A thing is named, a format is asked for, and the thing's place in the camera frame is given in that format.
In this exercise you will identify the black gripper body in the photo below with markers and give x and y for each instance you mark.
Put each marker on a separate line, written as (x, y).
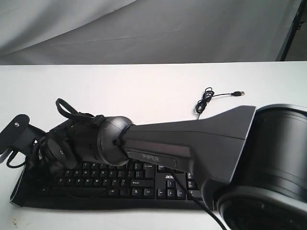
(68, 144)

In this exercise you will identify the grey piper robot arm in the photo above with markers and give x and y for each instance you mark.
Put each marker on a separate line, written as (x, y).
(250, 164)

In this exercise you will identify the black acer keyboard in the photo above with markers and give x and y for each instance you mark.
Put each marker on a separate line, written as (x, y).
(97, 186)

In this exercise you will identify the grey backdrop cloth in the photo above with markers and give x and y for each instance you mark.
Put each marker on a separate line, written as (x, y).
(62, 32)

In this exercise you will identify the black stand pole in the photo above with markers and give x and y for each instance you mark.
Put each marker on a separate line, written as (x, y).
(295, 26)

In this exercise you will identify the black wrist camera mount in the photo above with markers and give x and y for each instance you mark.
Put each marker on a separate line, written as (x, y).
(19, 136)

